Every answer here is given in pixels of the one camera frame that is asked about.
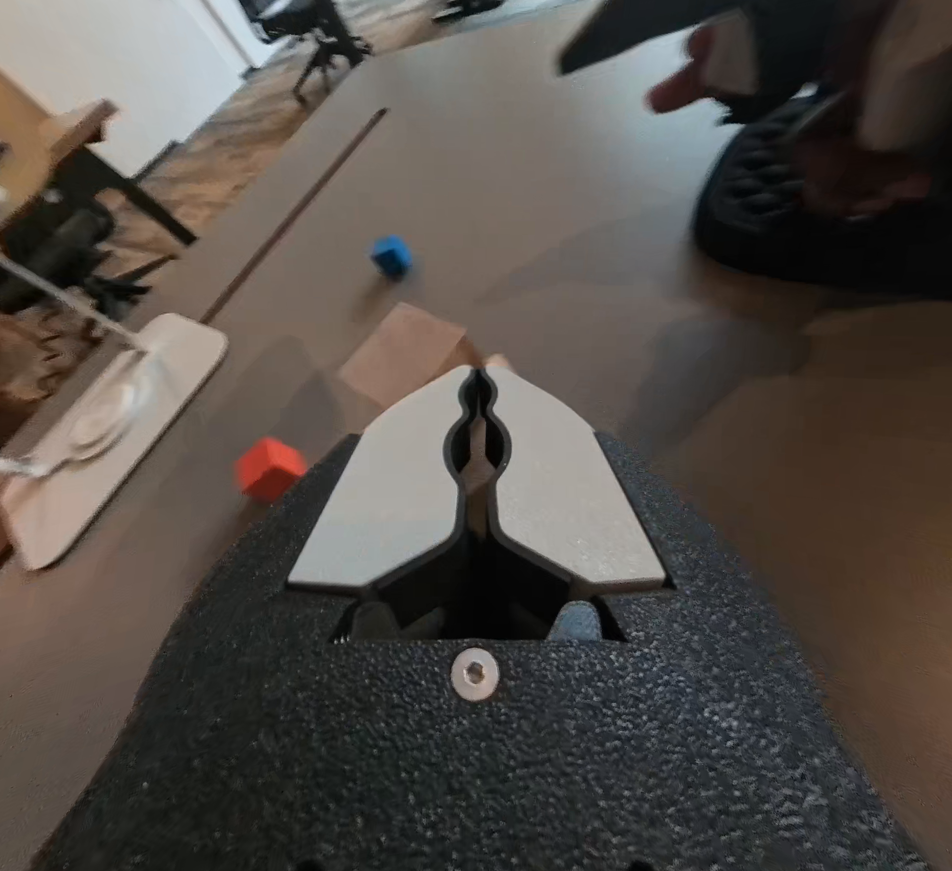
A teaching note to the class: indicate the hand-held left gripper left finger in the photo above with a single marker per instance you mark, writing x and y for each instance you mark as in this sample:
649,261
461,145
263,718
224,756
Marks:
387,499

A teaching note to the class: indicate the white document stand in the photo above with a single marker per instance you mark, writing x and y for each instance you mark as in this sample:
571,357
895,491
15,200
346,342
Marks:
97,440

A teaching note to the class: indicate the long wooden office table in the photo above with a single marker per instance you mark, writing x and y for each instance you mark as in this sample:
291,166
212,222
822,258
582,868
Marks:
60,142

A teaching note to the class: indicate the small red cube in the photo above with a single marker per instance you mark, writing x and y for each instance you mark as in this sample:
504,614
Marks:
271,469

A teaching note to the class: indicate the black wrist rest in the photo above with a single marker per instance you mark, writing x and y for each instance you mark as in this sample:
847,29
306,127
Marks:
818,224

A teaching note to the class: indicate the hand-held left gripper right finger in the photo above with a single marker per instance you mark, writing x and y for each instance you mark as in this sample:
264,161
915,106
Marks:
580,507

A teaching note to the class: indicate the black office chair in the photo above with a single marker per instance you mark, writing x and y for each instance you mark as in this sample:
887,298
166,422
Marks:
290,1
52,261

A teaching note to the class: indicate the large wooden cube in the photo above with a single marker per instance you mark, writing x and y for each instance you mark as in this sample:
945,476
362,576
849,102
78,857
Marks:
402,353

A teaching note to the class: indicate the tiny blue cube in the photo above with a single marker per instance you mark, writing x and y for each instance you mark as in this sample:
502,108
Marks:
391,257

